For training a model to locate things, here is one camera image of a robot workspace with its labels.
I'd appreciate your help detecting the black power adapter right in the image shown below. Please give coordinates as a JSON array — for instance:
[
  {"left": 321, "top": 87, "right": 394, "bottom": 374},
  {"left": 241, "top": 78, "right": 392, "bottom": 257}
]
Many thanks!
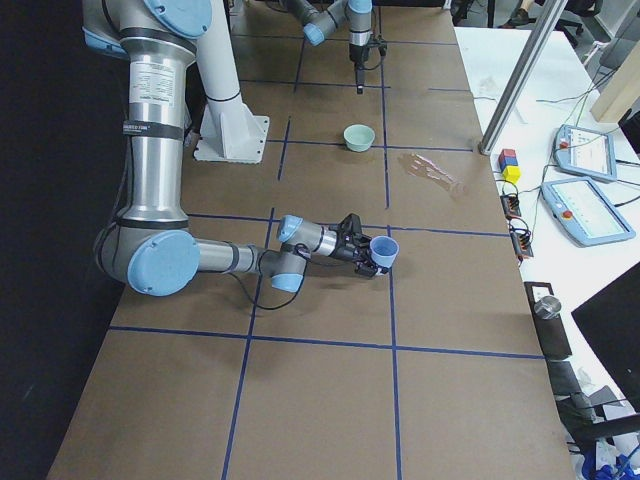
[{"left": 509, "top": 228, "right": 534, "bottom": 261}]

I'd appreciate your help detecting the teach pendant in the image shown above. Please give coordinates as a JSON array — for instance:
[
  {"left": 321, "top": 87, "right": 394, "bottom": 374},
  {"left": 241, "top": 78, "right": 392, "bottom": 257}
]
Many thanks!
[
  {"left": 541, "top": 177, "right": 636, "bottom": 247},
  {"left": 552, "top": 124, "right": 617, "bottom": 182}
]

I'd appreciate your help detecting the black tray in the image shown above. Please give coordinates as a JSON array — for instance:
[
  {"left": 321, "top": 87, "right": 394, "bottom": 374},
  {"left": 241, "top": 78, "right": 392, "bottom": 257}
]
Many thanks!
[{"left": 524, "top": 281, "right": 572, "bottom": 361}]

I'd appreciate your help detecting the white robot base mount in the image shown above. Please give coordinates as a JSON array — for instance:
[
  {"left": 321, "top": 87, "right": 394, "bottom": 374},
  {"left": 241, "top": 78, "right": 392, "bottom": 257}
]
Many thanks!
[{"left": 194, "top": 1, "right": 270, "bottom": 164}]

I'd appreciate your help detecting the black power adapter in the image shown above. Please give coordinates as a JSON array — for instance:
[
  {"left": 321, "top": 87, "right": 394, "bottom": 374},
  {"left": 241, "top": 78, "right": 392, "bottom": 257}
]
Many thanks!
[
  {"left": 500, "top": 194, "right": 521, "bottom": 219},
  {"left": 509, "top": 228, "right": 534, "bottom": 261}
]

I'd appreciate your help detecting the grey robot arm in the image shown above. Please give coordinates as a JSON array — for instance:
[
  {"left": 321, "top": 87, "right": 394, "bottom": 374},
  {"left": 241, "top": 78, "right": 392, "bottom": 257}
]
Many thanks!
[
  {"left": 279, "top": 0, "right": 374, "bottom": 95},
  {"left": 83, "top": 1, "right": 399, "bottom": 296}
]

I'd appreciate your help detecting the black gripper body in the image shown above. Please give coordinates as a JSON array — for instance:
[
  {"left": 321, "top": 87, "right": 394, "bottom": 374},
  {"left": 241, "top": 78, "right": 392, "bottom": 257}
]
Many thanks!
[
  {"left": 330, "top": 213, "right": 372, "bottom": 265},
  {"left": 349, "top": 44, "right": 369, "bottom": 70}
]

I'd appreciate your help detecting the light green bowl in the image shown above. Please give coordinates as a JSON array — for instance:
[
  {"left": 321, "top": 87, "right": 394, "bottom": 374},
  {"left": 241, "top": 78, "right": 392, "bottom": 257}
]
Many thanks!
[{"left": 343, "top": 124, "right": 376, "bottom": 153}]

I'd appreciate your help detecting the far teach pendant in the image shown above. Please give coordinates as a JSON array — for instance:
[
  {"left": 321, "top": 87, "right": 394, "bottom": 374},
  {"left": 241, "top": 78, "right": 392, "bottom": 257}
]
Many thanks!
[{"left": 552, "top": 124, "right": 617, "bottom": 182}]

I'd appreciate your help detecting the near teach pendant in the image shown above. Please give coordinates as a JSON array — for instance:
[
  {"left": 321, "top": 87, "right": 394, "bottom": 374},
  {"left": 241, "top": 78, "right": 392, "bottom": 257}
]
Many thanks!
[{"left": 541, "top": 177, "right": 636, "bottom": 247}]

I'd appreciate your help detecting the black power adapter left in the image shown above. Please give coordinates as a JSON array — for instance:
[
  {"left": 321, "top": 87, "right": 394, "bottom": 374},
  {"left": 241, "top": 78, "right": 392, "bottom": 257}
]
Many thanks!
[{"left": 500, "top": 194, "right": 521, "bottom": 219}]

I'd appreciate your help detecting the yellow block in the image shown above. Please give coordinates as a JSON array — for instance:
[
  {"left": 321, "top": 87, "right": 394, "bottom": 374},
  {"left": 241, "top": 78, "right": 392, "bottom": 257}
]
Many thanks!
[{"left": 501, "top": 165, "right": 521, "bottom": 184}]

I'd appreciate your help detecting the aluminium frame post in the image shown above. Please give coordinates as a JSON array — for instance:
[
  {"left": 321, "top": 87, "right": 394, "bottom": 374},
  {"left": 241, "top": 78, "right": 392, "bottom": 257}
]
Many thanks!
[{"left": 478, "top": 0, "right": 567, "bottom": 155}]

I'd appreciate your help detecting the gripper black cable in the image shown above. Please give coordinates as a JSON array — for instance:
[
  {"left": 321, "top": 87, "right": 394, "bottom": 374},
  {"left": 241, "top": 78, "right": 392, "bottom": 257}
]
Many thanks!
[
  {"left": 362, "top": 32, "right": 389, "bottom": 71},
  {"left": 227, "top": 244, "right": 314, "bottom": 312}
]

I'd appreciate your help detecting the light blue plastic cup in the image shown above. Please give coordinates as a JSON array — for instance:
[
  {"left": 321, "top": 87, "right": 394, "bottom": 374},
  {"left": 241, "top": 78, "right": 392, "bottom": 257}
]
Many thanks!
[{"left": 369, "top": 236, "right": 400, "bottom": 268}]

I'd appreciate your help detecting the brown paper table cover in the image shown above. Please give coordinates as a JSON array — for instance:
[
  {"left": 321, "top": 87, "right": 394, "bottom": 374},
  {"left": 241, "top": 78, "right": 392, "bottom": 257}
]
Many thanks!
[{"left": 49, "top": 2, "right": 573, "bottom": 479}]

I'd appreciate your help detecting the blue block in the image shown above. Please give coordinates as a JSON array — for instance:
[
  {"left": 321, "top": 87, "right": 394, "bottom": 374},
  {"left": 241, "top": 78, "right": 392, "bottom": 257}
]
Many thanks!
[{"left": 498, "top": 156, "right": 518, "bottom": 170}]

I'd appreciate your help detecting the red block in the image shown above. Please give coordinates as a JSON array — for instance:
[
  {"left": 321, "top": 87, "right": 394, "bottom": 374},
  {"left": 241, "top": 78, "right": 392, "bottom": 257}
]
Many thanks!
[{"left": 498, "top": 149, "right": 518, "bottom": 169}]

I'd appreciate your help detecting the metal cylinder weight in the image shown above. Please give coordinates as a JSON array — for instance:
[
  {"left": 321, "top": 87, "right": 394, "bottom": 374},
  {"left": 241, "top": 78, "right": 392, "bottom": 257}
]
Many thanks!
[{"left": 534, "top": 295, "right": 562, "bottom": 320}]

